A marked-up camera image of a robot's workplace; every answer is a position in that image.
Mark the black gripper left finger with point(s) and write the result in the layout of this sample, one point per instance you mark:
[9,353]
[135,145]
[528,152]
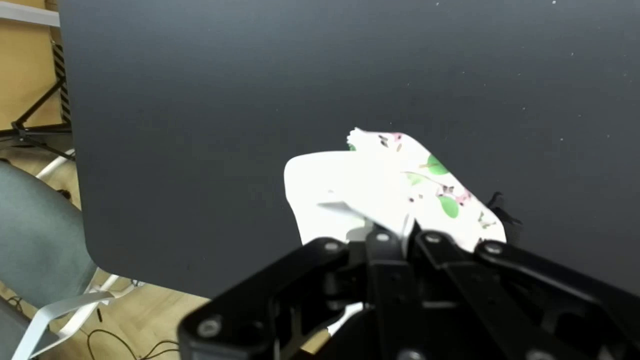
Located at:
[280,306]

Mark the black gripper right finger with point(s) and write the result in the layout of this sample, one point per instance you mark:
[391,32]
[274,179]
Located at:
[507,300]

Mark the grey chair seat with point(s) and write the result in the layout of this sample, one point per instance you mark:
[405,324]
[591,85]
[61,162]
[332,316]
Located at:
[36,232]

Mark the silver chair leg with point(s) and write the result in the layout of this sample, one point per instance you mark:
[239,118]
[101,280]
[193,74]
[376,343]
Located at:
[62,310]

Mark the white floral cloth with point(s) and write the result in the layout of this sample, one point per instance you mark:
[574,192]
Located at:
[392,183]

